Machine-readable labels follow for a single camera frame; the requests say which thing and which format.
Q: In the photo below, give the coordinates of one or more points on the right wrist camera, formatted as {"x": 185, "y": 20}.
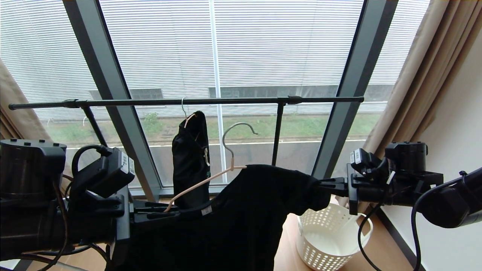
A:
{"x": 361, "y": 160}

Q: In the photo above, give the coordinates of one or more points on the window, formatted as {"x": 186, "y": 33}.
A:
{"x": 113, "y": 56}

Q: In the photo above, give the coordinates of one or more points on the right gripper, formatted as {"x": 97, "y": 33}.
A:
{"x": 376, "y": 192}

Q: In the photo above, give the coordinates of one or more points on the heap of clothes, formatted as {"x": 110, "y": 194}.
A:
{"x": 244, "y": 218}

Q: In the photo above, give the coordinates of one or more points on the black clothes rack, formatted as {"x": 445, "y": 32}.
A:
{"x": 150, "y": 102}

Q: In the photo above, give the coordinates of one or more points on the beige curtain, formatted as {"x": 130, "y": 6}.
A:
{"x": 22, "y": 113}
{"x": 425, "y": 75}

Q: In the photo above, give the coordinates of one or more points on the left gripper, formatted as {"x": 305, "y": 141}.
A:
{"x": 94, "y": 222}

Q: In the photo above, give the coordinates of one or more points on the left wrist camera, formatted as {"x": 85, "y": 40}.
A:
{"x": 109, "y": 173}

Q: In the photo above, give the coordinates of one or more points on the white laundry basket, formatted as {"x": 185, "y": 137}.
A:
{"x": 324, "y": 226}

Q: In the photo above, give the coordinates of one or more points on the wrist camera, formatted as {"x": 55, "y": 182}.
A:
{"x": 361, "y": 160}
{"x": 109, "y": 173}

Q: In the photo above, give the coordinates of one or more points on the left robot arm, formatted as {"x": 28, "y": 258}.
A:
{"x": 26, "y": 180}

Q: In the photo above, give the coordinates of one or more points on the pink clothes hanger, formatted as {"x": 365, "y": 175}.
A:
{"x": 203, "y": 182}
{"x": 184, "y": 113}

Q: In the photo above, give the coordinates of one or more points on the black garment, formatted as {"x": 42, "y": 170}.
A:
{"x": 190, "y": 169}

